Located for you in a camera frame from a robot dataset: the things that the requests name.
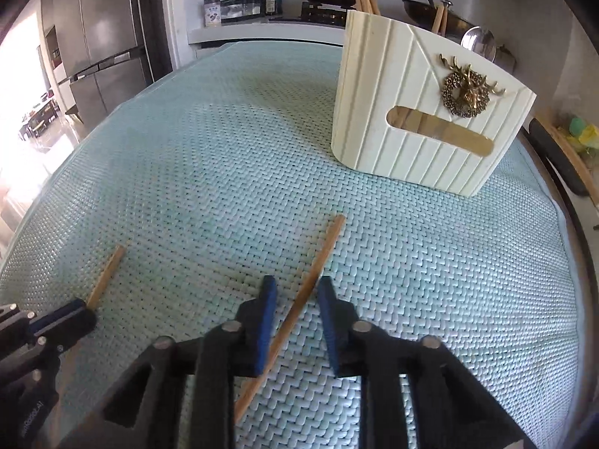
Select wooden cutting board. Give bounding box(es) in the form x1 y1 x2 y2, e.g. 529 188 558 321
545 112 599 197

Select black sink tray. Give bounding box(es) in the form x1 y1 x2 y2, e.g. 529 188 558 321
526 119 593 197

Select cream ribbed utensil holder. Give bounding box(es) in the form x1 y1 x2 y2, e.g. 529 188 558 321
331 9 536 196

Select long metal spoon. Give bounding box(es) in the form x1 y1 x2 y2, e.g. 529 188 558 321
461 25 498 62

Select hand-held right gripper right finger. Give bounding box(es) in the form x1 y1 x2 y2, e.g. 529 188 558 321
317 276 525 449

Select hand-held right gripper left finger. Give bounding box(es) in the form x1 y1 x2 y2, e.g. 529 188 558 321
102 275 279 449

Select teal woven table mat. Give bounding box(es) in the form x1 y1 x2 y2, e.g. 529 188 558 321
0 41 590 449

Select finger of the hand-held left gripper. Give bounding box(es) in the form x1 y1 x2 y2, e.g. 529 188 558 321
25 300 98 354

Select yellow green plastic bag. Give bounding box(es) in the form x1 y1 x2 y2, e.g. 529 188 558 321
564 114 599 160

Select grey refrigerator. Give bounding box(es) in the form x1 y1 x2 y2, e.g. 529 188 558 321
40 0 171 127

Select white kitchen counter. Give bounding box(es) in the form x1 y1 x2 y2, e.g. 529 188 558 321
187 21 347 50

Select dark dining chairs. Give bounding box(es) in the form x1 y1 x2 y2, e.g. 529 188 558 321
19 89 59 141

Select clear seasoning box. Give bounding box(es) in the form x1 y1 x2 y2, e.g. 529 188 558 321
221 0 263 24

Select black wok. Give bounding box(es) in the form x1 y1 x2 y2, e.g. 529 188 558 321
401 0 475 38

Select black gas stove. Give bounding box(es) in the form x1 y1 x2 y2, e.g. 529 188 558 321
269 2 349 23

